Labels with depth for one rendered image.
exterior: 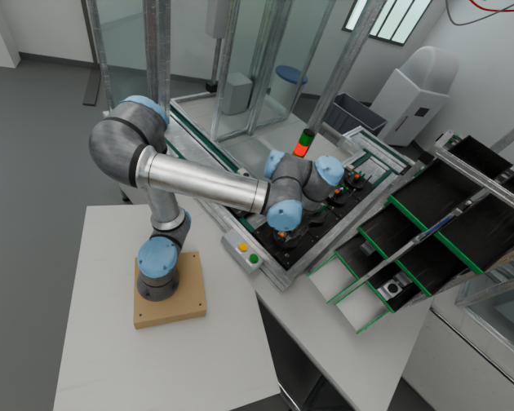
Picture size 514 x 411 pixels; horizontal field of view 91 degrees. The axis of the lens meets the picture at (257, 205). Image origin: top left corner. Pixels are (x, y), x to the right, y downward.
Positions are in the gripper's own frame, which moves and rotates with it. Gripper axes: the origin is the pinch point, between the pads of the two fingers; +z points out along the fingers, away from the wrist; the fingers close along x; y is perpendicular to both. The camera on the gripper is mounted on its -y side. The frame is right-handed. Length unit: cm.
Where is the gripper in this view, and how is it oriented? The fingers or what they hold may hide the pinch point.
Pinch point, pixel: (287, 234)
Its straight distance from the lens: 91.4
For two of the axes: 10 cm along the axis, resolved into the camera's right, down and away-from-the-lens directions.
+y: -6.9, 4.2, -6.0
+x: 6.8, 6.6, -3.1
